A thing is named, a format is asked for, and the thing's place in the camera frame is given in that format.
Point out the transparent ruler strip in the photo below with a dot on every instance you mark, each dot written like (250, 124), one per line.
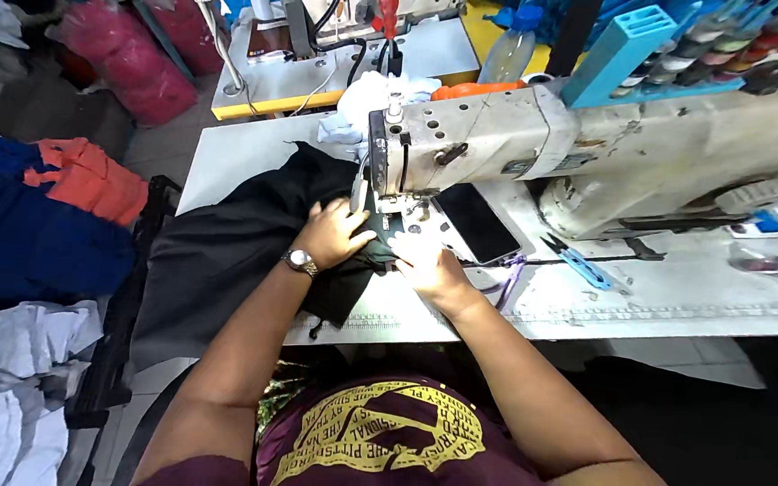
(645, 313)

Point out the person's right fingers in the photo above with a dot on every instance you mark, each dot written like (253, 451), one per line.
(408, 246)

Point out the pink plastic-wrapped bundle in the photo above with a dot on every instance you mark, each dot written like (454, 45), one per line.
(193, 30)
(125, 61)

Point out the person's right hand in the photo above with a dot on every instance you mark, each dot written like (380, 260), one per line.
(442, 275)

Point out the person's body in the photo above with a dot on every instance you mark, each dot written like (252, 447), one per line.
(382, 432)

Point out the orange cloth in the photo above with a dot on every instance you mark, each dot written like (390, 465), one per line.
(473, 89)

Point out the light blue thread rack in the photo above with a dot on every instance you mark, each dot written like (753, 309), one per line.
(615, 54)

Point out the blue thread snips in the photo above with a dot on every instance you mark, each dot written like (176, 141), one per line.
(579, 262)

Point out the black cloth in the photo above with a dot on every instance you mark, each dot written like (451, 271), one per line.
(686, 425)

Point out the red screwdriver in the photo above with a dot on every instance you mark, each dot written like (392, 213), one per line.
(389, 20)

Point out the white yellow-edged sewing table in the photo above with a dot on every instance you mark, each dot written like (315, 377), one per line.
(281, 77)

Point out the person's left fingers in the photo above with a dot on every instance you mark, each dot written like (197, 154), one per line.
(332, 206)

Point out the group of thread spools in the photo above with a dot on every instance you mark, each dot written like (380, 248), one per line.
(713, 50)

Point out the pile of navy fabric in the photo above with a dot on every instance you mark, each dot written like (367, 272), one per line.
(31, 226)

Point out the clear bottle with blue cap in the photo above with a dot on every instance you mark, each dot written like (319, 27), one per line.
(512, 50)

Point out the black smartphone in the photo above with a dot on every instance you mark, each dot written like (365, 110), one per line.
(477, 223)

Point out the person's left hand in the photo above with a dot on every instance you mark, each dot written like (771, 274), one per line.
(323, 241)

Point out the black plastic crate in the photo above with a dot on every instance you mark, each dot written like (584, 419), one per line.
(112, 344)

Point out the white industrial sewing machine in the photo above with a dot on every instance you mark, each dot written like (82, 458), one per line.
(477, 128)

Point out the black fabric garment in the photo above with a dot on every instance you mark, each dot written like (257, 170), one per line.
(227, 250)

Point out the person's right forearm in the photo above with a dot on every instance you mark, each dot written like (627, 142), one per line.
(531, 385)

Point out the person's left thumb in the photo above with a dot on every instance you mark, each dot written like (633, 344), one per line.
(363, 241)

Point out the person's left index finger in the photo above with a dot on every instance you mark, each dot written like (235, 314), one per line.
(358, 220)

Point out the person's left forearm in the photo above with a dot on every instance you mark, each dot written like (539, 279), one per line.
(247, 344)

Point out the coral folded fabric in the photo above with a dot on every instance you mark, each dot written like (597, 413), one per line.
(95, 182)

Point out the small white tray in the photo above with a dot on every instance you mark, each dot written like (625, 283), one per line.
(767, 223)

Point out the pile of white cloths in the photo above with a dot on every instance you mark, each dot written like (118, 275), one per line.
(17, 378)

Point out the person's right thumb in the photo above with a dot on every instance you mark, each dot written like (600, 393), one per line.
(407, 269)

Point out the white cloth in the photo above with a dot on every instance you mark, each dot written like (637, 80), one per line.
(369, 101)

